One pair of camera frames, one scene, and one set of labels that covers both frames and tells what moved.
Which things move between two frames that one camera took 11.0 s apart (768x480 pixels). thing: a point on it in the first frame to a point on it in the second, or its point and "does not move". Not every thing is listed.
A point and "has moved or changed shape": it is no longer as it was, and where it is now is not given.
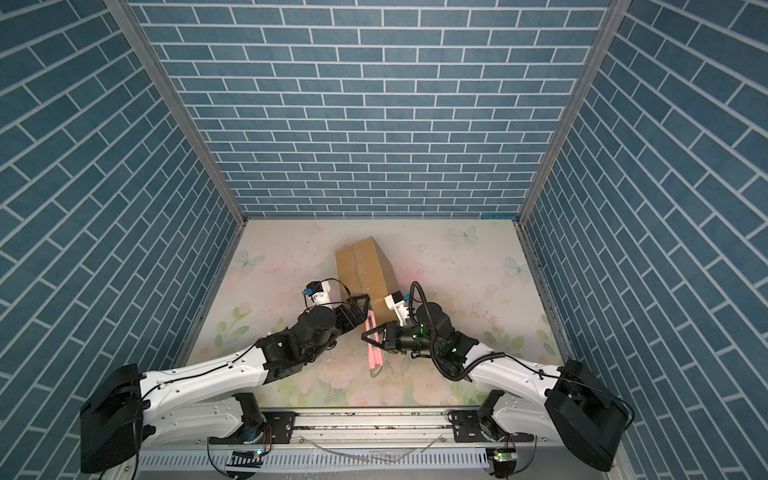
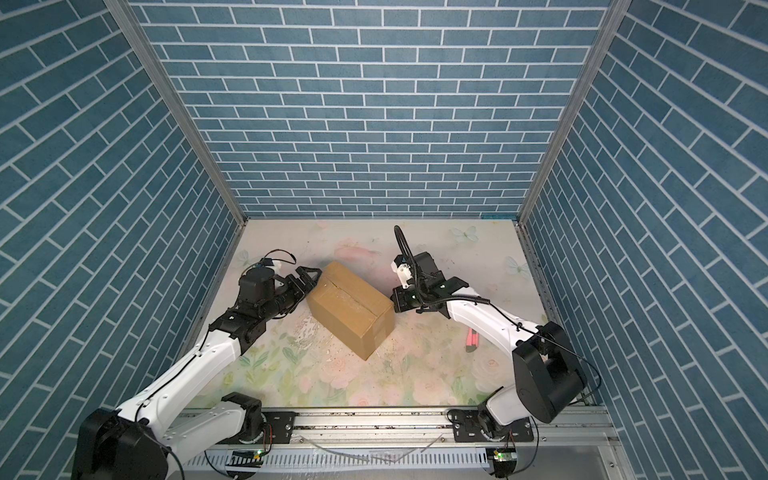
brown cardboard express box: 365,269 has moved or changed shape
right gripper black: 392,338 to 399,301
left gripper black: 353,308 to 300,290
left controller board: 241,458 does not move
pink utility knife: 375,352 has moved or changed shape
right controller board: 504,461 does not move
